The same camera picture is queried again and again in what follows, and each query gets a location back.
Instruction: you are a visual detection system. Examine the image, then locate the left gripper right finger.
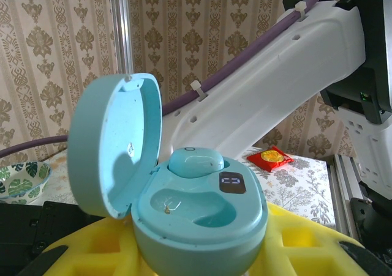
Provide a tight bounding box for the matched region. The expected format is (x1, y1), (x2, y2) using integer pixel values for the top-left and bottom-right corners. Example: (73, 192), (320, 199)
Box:
(244, 202), (392, 276)

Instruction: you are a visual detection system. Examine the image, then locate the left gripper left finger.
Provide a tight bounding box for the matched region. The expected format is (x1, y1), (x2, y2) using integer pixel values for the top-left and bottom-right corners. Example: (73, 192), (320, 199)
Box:
(13, 216), (154, 276)

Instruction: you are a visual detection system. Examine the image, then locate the light blue earbud case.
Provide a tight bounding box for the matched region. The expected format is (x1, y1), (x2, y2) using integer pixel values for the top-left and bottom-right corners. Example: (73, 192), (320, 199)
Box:
(66, 72), (270, 276)

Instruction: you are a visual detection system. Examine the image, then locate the light blue earbud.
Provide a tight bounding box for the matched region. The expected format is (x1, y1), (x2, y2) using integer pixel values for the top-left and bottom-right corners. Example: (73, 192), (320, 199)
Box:
(167, 146), (226, 178)

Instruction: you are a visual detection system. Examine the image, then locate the green leaf patterned bowl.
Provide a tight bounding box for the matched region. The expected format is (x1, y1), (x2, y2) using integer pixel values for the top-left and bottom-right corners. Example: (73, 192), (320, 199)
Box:
(0, 161), (53, 205)

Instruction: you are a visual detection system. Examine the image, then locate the floral patterned table cover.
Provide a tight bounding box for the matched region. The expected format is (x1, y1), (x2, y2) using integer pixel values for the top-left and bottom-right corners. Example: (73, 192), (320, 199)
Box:
(0, 147), (341, 237)

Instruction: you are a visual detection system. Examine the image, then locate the red snack packet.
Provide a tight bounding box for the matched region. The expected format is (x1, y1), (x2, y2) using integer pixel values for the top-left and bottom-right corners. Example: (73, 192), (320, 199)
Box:
(246, 146), (295, 173)

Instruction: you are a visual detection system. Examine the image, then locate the aluminium table side rail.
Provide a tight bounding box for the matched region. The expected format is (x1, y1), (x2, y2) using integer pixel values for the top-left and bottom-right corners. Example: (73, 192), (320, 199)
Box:
(324, 153), (368, 240)

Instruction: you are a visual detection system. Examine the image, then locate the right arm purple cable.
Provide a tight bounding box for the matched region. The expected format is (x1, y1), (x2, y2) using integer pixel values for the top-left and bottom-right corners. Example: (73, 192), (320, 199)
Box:
(0, 0), (337, 160)

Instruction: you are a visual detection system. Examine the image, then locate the aluminium frame post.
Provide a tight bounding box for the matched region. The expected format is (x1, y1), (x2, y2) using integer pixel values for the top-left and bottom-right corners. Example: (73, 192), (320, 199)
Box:
(108, 0), (135, 76)

